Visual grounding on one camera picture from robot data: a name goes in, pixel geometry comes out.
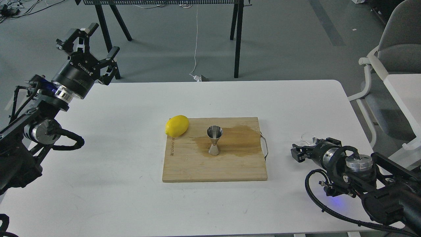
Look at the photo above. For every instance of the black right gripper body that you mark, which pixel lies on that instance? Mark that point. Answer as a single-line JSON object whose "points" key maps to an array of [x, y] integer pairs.
{"points": [[322, 153]]}

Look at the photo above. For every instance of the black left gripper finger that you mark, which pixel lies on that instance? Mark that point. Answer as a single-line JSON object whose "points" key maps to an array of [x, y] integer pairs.
{"points": [[106, 69], [83, 34]]}

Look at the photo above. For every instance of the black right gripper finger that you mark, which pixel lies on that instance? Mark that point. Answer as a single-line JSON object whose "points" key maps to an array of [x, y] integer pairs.
{"points": [[300, 153], [329, 141]]}

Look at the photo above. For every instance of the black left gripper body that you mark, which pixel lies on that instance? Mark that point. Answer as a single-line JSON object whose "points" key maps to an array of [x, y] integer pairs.
{"points": [[77, 74]]}

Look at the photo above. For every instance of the small clear glass cup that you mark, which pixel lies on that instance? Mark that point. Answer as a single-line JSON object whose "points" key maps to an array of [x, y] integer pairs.
{"points": [[309, 139]]}

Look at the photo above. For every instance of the steel double jigger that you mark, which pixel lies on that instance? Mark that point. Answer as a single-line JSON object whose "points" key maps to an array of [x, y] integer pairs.
{"points": [[214, 133]]}

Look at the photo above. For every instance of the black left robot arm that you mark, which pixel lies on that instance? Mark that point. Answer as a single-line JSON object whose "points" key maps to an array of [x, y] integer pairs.
{"points": [[32, 130]]}

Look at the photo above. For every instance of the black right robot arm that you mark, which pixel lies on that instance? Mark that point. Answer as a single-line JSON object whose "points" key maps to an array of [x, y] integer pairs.
{"points": [[390, 194]]}

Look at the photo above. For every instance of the yellow lemon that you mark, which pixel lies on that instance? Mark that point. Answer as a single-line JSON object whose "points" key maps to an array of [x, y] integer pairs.
{"points": [[176, 126]]}

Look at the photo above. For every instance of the grey office chair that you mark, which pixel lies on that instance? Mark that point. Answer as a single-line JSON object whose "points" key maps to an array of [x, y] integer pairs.
{"points": [[398, 52]]}

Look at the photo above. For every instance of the bamboo cutting board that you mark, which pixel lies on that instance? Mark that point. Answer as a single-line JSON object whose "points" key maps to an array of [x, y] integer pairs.
{"points": [[187, 158]]}

